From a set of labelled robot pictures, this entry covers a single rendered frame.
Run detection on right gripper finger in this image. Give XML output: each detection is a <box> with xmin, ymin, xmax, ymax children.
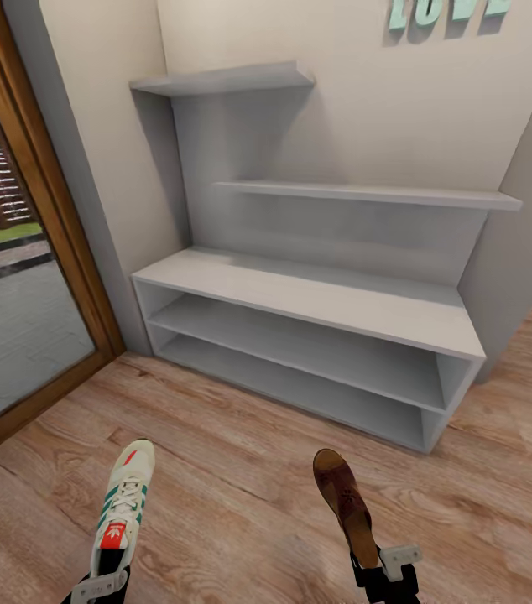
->
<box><xmin>350</xmin><ymin>550</ymin><xmax>365</xmax><ymax>588</ymax></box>

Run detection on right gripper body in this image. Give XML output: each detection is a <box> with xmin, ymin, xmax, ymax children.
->
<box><xmin>363</xmin><ymin>564</ymin><xmax>420</xmax><ymax>604</ymax></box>

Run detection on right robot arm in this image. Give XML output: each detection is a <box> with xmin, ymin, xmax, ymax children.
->
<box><xmin>350</xmin><ymin>543</ymin><xmax>423</xmax><ymax>604</ymax></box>

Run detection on sandal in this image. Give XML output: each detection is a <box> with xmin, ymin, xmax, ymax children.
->
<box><xmin>313</xmin><ymin>449</ymin><xmax>380</xmax><ymax>569</ymax></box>

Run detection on gym shoe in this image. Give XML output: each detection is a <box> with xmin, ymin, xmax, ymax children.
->
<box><xmin>88</xmin><ymin>439</ymin><xmax>155</xmax><ymax>578</ymax></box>

